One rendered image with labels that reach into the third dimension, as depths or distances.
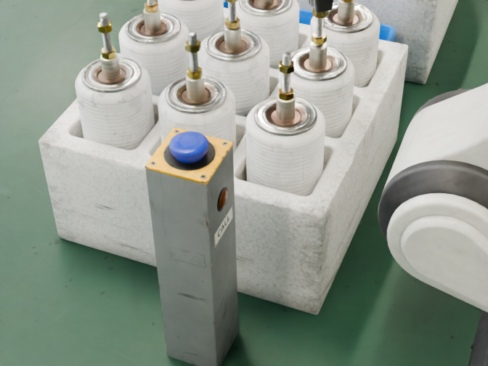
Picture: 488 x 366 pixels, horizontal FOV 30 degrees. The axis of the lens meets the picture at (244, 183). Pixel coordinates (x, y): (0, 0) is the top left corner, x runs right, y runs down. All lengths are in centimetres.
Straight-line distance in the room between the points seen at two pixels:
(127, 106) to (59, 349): 32
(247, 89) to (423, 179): 42
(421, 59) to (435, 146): 72
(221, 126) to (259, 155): 6
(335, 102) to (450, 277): 38
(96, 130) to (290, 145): 27
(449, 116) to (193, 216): 28
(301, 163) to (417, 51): 53
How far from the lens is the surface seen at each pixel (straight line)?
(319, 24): 115
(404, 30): 155
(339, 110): 118
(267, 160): 108
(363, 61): 127
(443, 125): 88
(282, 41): 130
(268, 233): 112
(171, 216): 97
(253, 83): 120
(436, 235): 84
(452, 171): 84
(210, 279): 101
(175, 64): 125
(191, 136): 94
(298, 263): 114
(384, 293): 123
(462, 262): 85
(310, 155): 109
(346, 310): 121
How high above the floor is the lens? 92
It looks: 42 degrees down
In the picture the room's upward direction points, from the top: 1 degrees counter-clockwise
